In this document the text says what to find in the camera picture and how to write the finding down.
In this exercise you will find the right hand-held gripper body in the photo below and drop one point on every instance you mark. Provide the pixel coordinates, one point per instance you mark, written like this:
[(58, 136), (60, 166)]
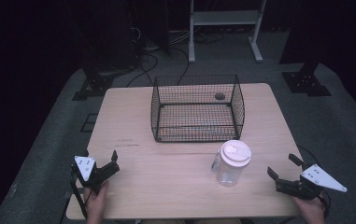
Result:
[(312, 182)]

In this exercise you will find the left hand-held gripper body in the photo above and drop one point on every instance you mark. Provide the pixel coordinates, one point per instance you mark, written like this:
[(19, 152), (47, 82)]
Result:
[(87, 169)]

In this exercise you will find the clear plastic jar white lid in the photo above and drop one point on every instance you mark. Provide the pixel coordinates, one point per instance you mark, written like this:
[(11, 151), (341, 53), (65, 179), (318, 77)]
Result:
[(232, 165)]

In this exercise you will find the person's right hand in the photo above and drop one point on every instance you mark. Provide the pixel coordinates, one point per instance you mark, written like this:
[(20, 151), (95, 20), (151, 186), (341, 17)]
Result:
[(311, 210)]

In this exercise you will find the person's left hand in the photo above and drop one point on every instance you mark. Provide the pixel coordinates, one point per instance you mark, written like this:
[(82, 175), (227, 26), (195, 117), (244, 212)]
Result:
[(96, 202)]

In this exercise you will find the small dark round object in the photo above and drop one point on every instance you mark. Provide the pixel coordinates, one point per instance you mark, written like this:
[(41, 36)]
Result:
[(219, 96)]

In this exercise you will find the black stand with base plate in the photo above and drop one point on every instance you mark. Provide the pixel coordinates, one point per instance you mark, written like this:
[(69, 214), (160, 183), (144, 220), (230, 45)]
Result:
[(305, 79), (94, 82)]

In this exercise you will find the white metal stand frame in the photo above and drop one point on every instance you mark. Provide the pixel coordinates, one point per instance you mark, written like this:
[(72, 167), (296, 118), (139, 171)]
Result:
[(225, 18)]

